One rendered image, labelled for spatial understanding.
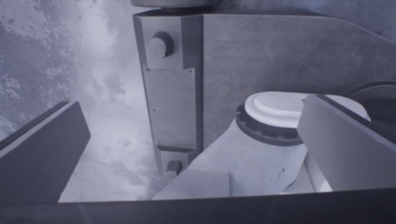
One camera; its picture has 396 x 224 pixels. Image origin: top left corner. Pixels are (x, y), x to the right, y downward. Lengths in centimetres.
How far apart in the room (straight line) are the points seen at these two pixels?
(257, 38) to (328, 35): 14
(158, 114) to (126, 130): 37
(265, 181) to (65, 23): 75
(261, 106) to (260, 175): 12
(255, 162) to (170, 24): 30
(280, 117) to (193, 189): 19
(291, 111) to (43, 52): 84
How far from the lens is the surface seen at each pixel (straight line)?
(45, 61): 94
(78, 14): 78
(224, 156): 32
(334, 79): 53
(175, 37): 43
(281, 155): 34
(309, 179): 51
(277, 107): 36
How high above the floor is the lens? 62
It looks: 57 degrees down
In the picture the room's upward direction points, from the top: 163 degrees counter-clockwise
